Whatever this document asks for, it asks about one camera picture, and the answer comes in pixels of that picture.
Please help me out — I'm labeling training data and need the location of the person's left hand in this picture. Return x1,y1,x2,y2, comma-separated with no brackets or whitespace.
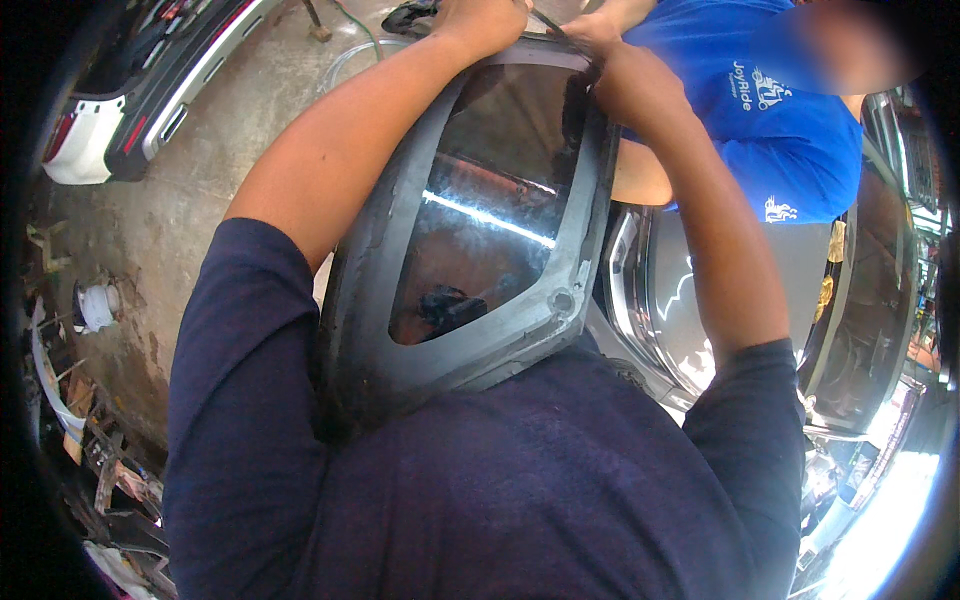
431,0,535,49

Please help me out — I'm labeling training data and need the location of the person's right hand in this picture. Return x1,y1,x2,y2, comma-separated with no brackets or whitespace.
589,42,688,132

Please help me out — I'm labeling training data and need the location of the car window with rubber frame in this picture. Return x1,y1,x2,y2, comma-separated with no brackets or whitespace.
315,33,624,445

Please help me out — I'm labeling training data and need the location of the black rubber strip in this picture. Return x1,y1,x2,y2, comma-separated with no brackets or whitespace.
528,7,603,64

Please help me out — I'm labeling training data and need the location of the black bag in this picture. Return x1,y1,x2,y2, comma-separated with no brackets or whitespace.
381,0,441,40

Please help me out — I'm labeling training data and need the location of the glossy dark car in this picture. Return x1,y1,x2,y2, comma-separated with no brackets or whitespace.
591,93,948,600

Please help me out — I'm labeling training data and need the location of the person's body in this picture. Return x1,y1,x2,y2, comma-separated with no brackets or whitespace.
161,217,808,600

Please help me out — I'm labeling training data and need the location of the white and black car bumper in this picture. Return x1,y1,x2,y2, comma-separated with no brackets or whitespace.
41,0,280,186

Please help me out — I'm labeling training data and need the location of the white plastic container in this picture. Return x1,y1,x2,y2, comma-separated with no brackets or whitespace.
73,280,123,336

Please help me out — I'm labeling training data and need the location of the heap of scrap parts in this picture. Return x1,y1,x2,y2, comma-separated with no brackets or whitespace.
25,217,180,600

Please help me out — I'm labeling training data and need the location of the green hose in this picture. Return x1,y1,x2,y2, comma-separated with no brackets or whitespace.
333,0,385,63

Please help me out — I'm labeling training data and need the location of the clear plastic hose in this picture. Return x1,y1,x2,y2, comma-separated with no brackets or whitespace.
321,37,415,94

